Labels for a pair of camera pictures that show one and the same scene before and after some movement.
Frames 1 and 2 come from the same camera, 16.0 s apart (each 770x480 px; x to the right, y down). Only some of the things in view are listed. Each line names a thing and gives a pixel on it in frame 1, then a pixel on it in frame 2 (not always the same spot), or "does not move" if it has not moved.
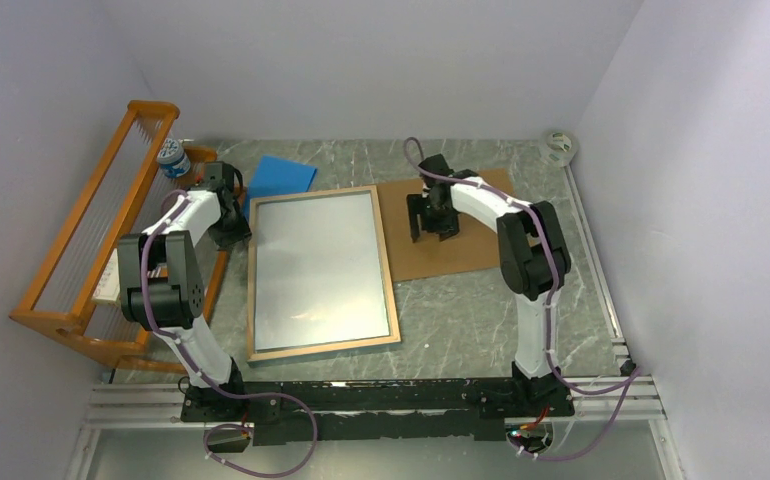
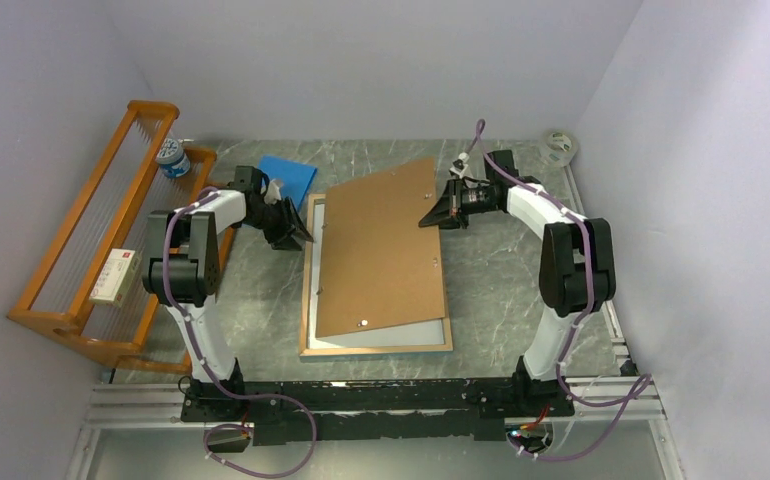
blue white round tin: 173,161 does not move
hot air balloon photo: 318,272 → 425,332
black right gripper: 446,229 → 449,211
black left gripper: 240,232 → 280,238
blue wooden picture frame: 254,357 → 305,351
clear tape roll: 559,147 does not move
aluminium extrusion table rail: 615,399 does not move
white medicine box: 108,289 does not move
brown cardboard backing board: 475,246 → 378,267
